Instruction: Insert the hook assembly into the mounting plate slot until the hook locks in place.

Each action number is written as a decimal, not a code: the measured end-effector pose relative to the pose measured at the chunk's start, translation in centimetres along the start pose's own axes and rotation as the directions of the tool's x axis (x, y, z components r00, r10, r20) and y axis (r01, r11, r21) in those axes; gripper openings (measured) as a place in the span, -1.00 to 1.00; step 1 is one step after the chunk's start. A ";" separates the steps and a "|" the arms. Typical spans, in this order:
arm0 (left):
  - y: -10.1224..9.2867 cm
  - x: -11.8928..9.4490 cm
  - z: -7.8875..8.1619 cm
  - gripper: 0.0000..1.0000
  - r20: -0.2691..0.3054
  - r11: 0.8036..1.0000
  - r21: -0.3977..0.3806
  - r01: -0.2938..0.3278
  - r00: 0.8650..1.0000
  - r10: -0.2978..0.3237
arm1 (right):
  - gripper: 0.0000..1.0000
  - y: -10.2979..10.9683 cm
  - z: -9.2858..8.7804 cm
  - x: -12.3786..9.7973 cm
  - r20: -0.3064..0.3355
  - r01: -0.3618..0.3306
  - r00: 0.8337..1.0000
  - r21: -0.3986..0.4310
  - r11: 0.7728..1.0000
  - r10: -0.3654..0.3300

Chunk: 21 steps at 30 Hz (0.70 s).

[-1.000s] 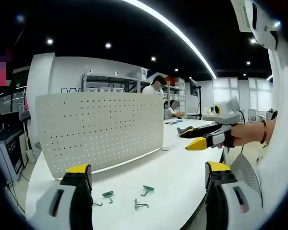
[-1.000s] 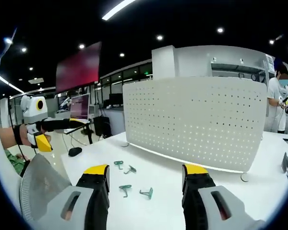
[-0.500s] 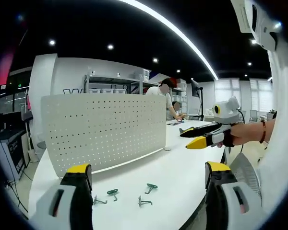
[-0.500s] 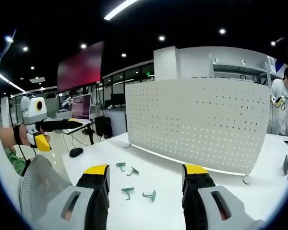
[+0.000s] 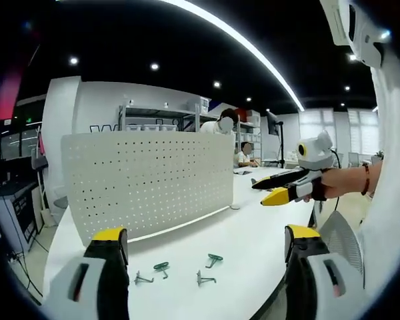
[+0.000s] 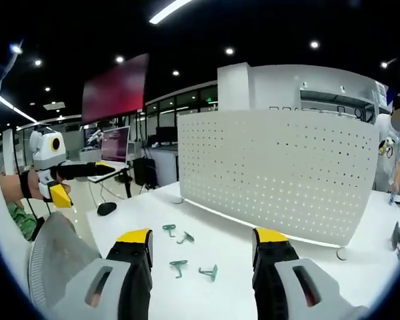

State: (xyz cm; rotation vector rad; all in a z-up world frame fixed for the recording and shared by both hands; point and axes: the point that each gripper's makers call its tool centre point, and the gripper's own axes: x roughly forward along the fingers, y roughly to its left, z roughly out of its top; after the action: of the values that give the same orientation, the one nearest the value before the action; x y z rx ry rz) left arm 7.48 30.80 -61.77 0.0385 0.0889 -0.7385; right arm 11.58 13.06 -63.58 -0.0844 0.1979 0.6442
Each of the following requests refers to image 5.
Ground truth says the ceiling light strip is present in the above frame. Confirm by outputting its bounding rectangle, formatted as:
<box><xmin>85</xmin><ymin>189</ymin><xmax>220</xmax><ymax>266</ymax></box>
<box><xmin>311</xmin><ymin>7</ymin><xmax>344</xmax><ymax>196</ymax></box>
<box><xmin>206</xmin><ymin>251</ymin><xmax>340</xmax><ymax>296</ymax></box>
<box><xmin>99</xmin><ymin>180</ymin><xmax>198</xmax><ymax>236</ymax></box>
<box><xmin>159</xmin><ymin>0</ymin><xmax>306</xmax><ymax>111</ymax></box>

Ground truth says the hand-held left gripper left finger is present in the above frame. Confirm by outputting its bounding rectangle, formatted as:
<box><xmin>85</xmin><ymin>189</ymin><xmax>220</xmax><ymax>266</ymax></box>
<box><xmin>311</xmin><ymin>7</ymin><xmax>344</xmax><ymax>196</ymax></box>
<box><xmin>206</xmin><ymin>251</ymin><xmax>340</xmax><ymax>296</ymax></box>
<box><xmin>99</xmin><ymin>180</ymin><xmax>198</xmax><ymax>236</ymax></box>
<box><xmin>48</xmin><ymin>226</ymin><xmax>131</xmax><ymax>320</ymax></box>

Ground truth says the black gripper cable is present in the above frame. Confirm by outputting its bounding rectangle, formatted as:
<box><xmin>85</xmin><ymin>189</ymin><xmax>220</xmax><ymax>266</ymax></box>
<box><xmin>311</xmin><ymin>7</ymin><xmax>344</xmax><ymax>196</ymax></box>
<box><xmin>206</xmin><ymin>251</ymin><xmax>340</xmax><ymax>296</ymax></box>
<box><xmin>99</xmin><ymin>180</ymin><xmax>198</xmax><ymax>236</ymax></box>
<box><xmin>331</xmin><ymin>149</ymin><xmax>341</xmax><ymax>212</ymax></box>

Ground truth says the person's right hand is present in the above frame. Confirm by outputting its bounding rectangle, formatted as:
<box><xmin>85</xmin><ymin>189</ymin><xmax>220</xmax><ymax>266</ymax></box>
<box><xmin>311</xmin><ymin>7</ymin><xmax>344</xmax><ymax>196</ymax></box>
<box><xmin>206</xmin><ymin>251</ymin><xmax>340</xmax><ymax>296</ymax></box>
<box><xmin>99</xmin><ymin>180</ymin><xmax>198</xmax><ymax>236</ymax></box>
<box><xmin>303</xmin><ymin>167</ymin><xmax>343</xmax><ymax>203</ymax></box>

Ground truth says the black monitor on stand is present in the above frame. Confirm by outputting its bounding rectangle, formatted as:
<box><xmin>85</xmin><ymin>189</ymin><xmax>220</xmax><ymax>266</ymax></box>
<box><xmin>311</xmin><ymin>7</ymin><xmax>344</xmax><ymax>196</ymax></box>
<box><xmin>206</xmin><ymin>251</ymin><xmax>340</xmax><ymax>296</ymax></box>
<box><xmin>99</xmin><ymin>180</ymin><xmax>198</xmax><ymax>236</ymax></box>
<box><xmin>265</xmin><ymin>111</ymin><xmax>287</xmax><ymax>168</ymax></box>

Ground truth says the white perforated mounting plate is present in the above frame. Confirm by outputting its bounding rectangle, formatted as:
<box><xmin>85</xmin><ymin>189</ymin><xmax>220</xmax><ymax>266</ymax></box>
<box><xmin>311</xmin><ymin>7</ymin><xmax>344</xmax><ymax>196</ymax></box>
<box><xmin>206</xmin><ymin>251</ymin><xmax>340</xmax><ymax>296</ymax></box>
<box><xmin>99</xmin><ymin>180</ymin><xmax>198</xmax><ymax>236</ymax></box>
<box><xmin>60</xmin><ymin>131</ymin><xmax>235</xmax><ymax>249</ymax></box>

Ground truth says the grey metal storage shelf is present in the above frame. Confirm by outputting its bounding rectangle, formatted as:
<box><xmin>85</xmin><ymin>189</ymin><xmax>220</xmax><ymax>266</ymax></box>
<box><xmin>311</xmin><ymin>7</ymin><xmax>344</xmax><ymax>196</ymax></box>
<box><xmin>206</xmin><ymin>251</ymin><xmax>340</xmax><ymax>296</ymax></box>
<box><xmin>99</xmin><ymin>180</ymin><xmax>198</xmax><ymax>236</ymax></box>
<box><xmin>119</xmin><ymin>102</ymin><xmax>201</xmax><ymax>135</ymax></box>

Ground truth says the white chest-worn device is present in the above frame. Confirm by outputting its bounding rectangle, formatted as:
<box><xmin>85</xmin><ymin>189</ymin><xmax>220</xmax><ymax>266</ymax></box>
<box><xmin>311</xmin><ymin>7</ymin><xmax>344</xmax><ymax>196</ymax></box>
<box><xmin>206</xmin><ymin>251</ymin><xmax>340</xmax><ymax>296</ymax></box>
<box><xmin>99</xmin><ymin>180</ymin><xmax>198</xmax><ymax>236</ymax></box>
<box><xmin>319</xmin><ymin>0</ymin><xmax>393</xmax><ymax>68</ymax></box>

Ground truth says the dark equipment cabinet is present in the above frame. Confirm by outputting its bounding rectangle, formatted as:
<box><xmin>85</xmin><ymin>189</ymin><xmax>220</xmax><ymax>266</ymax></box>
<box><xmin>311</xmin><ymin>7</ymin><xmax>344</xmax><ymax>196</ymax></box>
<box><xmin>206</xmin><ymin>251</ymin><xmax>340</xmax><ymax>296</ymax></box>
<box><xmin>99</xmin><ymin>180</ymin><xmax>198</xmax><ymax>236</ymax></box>
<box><xmin>0</xmin><ymin>156</ymin><xmax>43</xmax><ymax>253</ymax></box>

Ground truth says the shelf with white bins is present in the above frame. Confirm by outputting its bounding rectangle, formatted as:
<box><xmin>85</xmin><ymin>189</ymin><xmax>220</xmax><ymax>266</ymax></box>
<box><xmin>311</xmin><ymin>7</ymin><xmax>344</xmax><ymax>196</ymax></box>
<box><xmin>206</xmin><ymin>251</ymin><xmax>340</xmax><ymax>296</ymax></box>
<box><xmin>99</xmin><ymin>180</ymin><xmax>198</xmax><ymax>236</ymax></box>
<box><xmin>236</xmin><ymin>107</ymin><xmax>265</xmax><ymax>161</ymax></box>

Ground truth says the white mesh office chair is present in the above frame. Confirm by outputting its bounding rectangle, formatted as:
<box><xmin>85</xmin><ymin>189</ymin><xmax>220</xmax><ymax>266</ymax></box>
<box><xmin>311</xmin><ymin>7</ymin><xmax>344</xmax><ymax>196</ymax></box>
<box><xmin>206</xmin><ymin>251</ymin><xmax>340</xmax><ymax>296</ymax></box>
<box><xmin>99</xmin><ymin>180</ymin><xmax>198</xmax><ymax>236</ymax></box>
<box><xmin>319</xmin><ymin>211</ymin><xmax>366</xmax><ymax>289</ymax></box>

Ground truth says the person's white shirt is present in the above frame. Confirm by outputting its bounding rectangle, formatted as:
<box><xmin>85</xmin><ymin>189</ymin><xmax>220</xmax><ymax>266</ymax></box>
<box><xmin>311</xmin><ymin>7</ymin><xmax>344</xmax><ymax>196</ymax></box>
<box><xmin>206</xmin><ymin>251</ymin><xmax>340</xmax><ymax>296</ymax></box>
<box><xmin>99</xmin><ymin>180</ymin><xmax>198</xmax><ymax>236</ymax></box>
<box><xmin>357</xmin><ymin>49</ymin><xmax>400</xmax><ymax>303</ymax></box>

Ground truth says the red bead bracelet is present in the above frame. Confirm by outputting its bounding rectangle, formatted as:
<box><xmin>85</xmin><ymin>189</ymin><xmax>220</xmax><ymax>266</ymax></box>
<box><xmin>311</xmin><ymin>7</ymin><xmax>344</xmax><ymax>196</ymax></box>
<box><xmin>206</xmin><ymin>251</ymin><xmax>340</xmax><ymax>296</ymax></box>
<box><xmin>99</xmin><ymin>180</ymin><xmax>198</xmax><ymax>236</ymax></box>
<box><xmin>360</xmin><ymin>161</ymin><xmax>371</xmax><ymax>196</ymax></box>

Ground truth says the green hook assembly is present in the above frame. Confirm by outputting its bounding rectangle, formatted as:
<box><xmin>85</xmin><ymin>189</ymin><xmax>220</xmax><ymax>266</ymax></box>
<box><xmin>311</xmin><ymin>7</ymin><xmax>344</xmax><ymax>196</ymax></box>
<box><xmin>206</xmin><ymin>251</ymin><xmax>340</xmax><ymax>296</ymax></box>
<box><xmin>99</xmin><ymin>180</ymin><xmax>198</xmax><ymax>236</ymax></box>
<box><xmin>153</xmin><ymin>261</ymin><xmax>171</xmax><ymax>279</ymax></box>
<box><xmin>205</xmin><ymin>253</ymin><xmax>224</xmax><ymax>269</ymax></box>
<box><xmin>133</xmin><ymin>270</ymin><xmax>155</xmax><ymax>286</ymax></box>
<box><xmin>195</xmin><ymin>269</ymin><xmax>218</xmax><ymax>287</ymax></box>

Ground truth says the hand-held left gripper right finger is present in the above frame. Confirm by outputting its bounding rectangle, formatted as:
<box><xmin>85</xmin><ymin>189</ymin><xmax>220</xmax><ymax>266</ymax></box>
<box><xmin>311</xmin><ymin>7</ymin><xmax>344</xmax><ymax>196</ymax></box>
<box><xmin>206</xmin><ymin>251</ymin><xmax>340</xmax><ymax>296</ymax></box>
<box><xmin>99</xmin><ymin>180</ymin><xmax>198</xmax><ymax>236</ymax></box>
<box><xmin>284</xmin><ymin>223</ymin><xmax>366</xmax><ymax>320</ymax></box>

